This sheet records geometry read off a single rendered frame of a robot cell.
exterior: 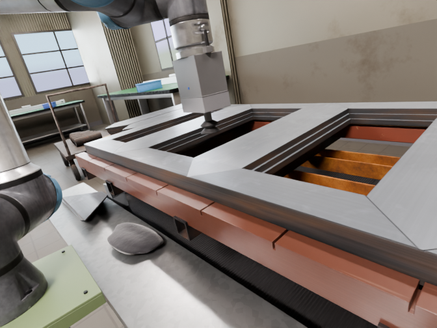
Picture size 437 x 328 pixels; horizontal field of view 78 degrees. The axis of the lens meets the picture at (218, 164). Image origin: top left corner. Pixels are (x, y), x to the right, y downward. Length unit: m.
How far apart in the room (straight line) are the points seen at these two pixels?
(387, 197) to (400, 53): 2.65
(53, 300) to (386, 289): 0.59
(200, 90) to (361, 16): 2.78
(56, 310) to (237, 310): 0.35
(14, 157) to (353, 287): 0.69
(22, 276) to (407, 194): 0.72
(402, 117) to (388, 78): 2.13
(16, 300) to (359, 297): 0.60
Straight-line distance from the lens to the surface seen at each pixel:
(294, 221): 0.45
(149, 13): 0.56
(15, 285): 0.70
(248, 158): 0.67
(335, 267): 0.40
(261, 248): 0.47
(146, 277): 0.68
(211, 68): 0.52
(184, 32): 0.53
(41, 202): 0.75
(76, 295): 0.68
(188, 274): 0.64
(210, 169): 0.64
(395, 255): 0.41
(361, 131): 1.07
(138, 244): 0.74
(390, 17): 3.11
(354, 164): 0.97
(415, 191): 0.51
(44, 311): 0.68
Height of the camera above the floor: 1.10
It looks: 21 degrees down
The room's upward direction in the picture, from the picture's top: 11 degrees counter-clockwise
